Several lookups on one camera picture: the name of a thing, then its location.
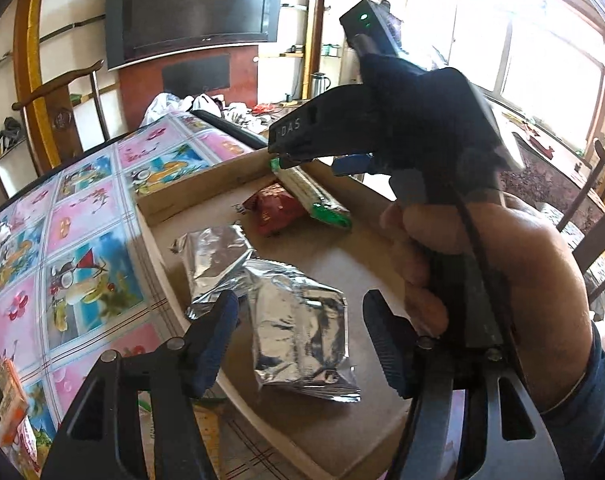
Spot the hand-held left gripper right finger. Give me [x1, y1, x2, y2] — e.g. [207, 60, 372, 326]
[361, 290, 567, 480]

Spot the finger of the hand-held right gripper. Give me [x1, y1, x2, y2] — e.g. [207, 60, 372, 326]
[267, 84, 368, 167]
[332, 154, 380, 177]

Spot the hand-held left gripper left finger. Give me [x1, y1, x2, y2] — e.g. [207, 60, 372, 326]
[40, 289, 240, 480]

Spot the green ended cracker packet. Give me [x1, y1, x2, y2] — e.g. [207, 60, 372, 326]
[268, 156, 354, 231]

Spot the silver foil snack packet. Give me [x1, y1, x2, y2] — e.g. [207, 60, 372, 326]
[242, 259, 363, 405]
[170, 224, 257, 322]

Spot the dark red snack packet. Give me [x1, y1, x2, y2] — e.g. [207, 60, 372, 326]
[241, 182, 314, 238]

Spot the cardboard box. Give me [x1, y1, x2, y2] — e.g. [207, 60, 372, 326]
[132, 147, 433, 465]

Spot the orange barcode snack packet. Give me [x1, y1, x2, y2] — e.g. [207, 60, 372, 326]
[0, 357, 30, 448]

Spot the person's right forearm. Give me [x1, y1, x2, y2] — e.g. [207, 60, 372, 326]
[532, 320, 605, 480]

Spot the person's right hand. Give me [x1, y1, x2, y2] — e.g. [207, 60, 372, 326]
[379, 194, 594, 411]

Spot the black white bag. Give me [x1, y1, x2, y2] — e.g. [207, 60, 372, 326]
[190, 92, 229, 117]

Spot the black rectangular panel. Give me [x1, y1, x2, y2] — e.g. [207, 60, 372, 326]
[162, 54, 232, 92]

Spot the window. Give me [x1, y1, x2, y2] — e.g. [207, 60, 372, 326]
[397, 0, 605, 131]

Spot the white plastic bag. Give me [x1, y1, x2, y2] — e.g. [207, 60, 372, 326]
[142, 92, 198, 128]

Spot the black flat television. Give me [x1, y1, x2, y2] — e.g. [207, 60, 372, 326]
[105, 0, 283, 71]

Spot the golden wooden pillar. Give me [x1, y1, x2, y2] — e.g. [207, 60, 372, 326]
[15, 0, 78, 176]

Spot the black grey bundle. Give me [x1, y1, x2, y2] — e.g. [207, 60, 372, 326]
[0, 117, 23, 153]

